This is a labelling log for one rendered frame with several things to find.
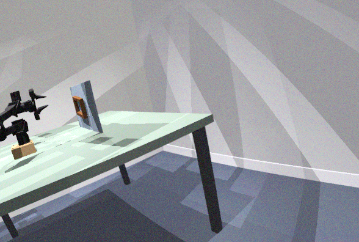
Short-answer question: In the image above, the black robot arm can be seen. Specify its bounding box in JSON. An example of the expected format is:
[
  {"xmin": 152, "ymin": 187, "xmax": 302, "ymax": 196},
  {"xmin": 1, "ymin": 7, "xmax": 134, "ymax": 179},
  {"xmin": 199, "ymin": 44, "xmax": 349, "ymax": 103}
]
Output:
[{"xmin": 0, "ymin": 91, "xmax": 35, "ymax": 146}]

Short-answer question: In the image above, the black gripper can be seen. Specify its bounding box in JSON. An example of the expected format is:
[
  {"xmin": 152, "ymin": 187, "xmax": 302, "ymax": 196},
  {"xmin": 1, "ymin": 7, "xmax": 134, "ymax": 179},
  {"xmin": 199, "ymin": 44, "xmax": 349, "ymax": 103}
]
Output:
[{"xmin": 22, "ymin": 89, "xmax": 48, "ymax": 120}]

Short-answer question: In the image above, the brown wooden picture frame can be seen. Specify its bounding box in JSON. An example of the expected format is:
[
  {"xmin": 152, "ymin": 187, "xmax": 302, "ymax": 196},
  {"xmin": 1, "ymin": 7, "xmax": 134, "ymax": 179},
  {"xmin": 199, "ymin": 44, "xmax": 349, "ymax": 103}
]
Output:
[{"xmin": 73, "ymin": 96, "xmax": 88, "ymax": 119}]

